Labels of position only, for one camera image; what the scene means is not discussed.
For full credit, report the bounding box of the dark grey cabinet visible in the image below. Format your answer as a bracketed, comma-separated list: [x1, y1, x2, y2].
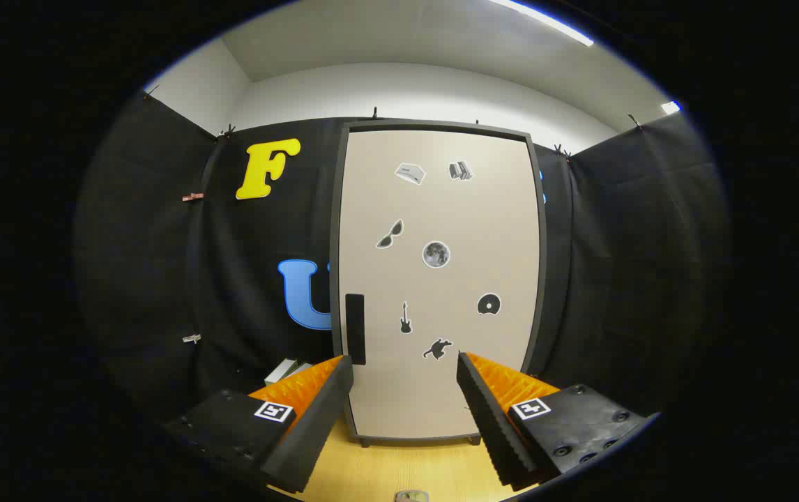
[330, 120, 548, 448]

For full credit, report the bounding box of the black backdrop cloth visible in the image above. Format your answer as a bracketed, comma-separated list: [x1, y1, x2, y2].
[72, 91, 731, 447]

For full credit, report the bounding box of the green book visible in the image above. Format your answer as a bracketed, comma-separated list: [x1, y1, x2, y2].
[264, 358, 300, 386]

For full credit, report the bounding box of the long ceiling light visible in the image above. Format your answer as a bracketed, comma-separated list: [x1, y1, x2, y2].
[490, 0, 595, 47]

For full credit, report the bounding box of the beige cabinet door black handle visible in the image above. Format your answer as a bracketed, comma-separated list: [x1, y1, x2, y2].
[339, 129, 541, 440]

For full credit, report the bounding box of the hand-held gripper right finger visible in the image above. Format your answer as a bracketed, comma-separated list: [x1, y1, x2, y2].
[457, 351, 658, 492]

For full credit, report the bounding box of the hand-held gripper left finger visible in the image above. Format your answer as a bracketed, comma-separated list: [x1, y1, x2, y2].
[162, 354, 355, 494]

